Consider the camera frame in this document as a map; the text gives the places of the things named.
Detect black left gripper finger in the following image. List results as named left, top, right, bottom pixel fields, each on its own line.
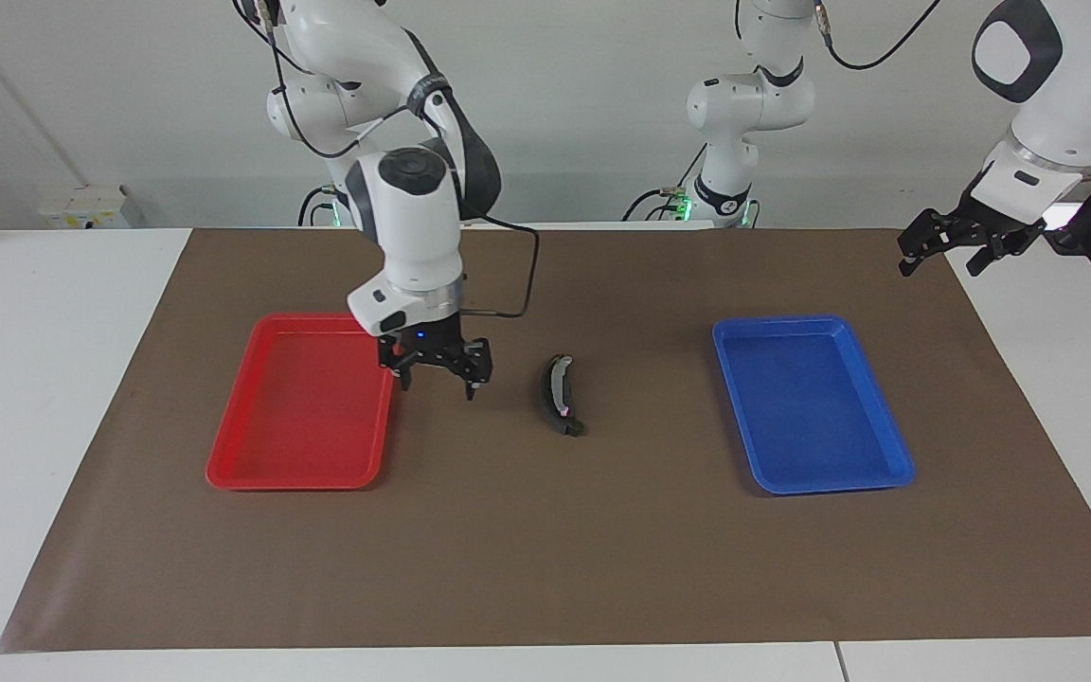
left=964, top=238, right=1016, bottom=278
left=897, top=209, right=948, bottom=278

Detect curved brake shoe with metal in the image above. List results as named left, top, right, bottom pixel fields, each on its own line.
left=541, top=353, right=590, bottom=439

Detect dark grey brake pad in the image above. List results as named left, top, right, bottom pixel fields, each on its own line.
left=550, top=374, right=581, bottom=425

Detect red plastic tray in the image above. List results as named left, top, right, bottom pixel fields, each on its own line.
left=206, top=314, right=397, bottom=492

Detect brown table mat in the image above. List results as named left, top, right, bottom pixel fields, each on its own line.
left=0, top=227, right=1091, bottom=655

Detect blue plastic tray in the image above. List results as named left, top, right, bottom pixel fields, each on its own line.
left=712, top=315, right=917, bottom=496

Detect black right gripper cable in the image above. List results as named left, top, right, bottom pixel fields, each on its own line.
left=458, top=212, right=541, bottom=320

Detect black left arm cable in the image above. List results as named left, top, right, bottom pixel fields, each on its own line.
left=814, top=0, right=943, bottom=72

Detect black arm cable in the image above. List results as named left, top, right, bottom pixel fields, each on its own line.
left=232, top=0, right=414, bottom=159
left=814, top=0, right=943, bottom=72

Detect black right base cables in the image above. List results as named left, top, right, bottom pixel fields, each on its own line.
left=296, top=184, right=349, bottom=229

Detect black base cables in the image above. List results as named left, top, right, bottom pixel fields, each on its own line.
left=296, top=184, right=349, bottom=229
left=625, top=142, right=704, bottom=223

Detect black left base cables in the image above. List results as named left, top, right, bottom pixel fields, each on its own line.
left=625, top=142, right=704, bottom=223

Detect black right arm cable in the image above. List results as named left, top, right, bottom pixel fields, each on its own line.
left=232, top=0, right=414, bottom=159

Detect white wall outlet box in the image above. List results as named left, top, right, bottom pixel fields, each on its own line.
left=38, top=184, right=146, bottom=230

